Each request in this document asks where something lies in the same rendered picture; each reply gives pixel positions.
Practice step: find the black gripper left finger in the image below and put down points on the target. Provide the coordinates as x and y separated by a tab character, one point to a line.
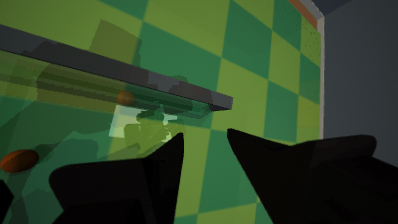
153	180

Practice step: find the dark grey l-shaped wall trim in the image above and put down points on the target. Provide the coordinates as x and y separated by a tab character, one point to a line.
34	46

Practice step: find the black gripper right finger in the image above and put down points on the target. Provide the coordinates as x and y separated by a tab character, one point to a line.
282	175

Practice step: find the clear l-shaped low wall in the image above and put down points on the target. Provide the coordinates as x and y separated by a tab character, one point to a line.
38	65

